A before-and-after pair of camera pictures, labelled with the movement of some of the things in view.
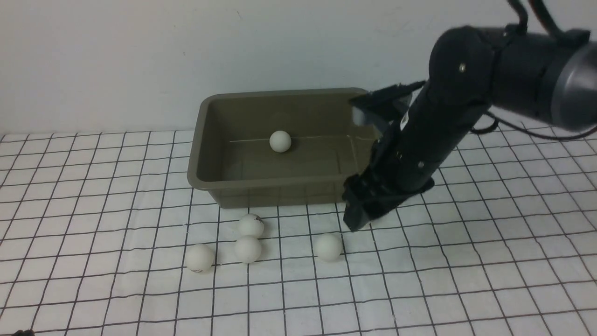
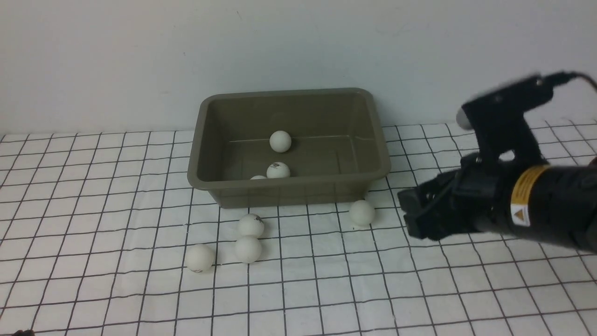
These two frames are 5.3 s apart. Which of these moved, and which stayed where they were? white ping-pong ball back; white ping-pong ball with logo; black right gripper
Moved: black right gripper
Stayed: white ping-pong ball with logo; white ping-pong ball back
